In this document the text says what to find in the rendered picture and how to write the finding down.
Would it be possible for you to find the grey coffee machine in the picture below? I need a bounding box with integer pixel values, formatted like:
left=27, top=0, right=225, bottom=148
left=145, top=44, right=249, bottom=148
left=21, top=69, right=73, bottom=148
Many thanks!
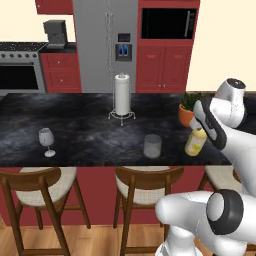
left=42, top=19, right=70, bottom=51

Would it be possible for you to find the red counter island base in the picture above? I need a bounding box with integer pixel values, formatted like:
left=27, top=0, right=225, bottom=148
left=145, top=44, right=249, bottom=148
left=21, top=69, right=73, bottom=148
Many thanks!
left=0, top=165, right=210, bottom=227

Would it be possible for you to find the steel range with oven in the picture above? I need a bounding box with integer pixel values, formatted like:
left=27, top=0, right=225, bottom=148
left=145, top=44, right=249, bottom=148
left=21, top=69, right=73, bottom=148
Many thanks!
left=0, top=41, right=48, bottom=97

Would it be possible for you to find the white paper towel roll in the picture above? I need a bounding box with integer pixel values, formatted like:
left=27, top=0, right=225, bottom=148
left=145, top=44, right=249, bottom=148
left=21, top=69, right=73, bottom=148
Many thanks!
left=114, top=74, right=131, bottom=116

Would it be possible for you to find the clear wine glass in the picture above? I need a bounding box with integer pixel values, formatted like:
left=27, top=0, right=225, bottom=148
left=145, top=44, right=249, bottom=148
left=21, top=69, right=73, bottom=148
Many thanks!
left=38, top=127, right=57, bottom=158

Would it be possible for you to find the wire paper towel stand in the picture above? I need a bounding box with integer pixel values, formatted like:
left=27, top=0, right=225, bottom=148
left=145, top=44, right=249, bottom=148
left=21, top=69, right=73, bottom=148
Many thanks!
left=107, top=71, right=137, bottom=127

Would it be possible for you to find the green plant in orange pot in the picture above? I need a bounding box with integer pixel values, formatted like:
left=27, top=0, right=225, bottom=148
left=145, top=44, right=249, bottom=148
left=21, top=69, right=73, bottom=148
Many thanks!
left=178, top=91, right=214, bottom=129

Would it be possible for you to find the black microwave oven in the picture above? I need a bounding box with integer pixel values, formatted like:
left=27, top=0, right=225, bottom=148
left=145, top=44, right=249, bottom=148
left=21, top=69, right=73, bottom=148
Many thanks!
left=140, top=7, right=198, bottom=41

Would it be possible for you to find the yellow juice bottle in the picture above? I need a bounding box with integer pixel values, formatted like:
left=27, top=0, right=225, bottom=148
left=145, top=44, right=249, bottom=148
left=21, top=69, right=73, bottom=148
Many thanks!
left=184, top=119, right=209, bottom=158

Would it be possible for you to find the red drawer cabinet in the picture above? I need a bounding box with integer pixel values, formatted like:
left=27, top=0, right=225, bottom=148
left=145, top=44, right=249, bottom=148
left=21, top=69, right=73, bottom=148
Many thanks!
left=39, top=52, right=83, bottom=94

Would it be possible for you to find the wooden chair with cream seat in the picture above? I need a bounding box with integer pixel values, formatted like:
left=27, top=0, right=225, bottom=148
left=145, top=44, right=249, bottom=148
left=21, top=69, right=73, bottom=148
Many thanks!
left=113, top=165, right=185, bottom=256
left=0, top=166, right=92, bottom=256
left=197, top=165, right=250, bottom=202

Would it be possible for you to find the clear glass cup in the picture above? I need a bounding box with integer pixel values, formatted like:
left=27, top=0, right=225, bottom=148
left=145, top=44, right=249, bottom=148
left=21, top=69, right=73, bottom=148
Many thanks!
left=143, top=133, right=163, bottom=160

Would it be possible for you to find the tall red cupboard unit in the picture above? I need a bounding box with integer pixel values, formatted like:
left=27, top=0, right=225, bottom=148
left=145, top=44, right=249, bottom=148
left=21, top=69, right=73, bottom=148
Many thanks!
left=135, top=0, right=201, bottom=94

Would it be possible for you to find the grey fridge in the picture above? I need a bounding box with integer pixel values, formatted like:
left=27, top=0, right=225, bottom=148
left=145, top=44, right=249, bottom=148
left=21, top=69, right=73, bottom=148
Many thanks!
left=72, top=0, right=140, bottom=94

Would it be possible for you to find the red wall cupboard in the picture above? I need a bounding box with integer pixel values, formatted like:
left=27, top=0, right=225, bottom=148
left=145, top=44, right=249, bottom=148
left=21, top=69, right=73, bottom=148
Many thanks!
left=34, top=0, right=75, bottom=16

